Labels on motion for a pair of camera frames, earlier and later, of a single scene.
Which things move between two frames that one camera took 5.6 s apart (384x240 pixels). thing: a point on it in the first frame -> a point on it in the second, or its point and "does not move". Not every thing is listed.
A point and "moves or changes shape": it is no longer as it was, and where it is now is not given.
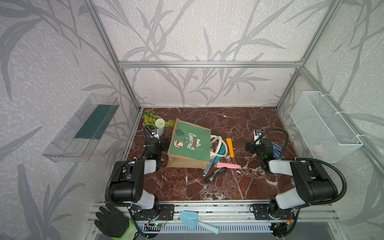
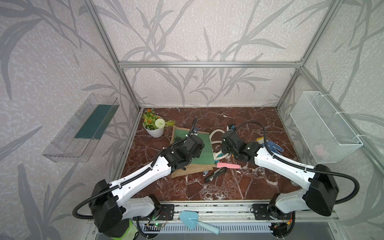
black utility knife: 221,170 does not move
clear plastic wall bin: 78,138 does not move
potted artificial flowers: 153,122 does not move
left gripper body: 162,147 -> 197,154
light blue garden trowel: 190,219 does not move
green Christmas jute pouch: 190,146 moves or changes shape
